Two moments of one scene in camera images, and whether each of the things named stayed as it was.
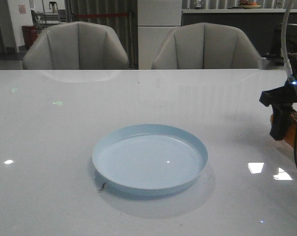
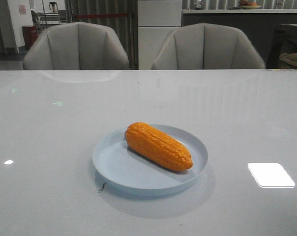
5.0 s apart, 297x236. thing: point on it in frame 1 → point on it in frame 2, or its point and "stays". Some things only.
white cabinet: x=156 y=19 stays
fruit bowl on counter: x=249 y=4 stays
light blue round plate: x=149 y=159 stays
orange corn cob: x=296 y=132 → x=157 y=147
